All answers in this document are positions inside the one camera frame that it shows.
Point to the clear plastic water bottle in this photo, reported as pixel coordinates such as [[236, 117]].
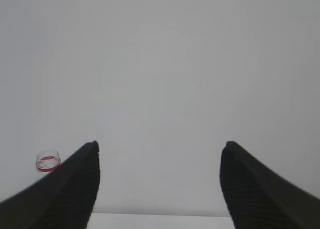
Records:
[[47, 161]]

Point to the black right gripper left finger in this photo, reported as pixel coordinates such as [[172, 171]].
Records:
[[63, 199]]

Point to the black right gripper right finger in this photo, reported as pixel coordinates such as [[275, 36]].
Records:
[[258, 198]]

